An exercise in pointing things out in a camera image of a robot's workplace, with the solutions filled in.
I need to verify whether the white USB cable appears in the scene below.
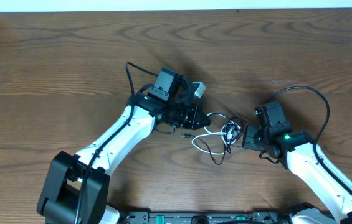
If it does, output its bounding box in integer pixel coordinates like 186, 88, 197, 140
191, 112, 237, 156

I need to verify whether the black USB cable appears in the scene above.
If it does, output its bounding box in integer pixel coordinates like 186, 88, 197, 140
180, 115, 248, 166

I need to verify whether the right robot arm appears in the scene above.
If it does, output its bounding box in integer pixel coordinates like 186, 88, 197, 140
242, 102, 352, 223

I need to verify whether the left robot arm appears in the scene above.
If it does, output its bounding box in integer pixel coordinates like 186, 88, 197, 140
37, 68, 211, 224

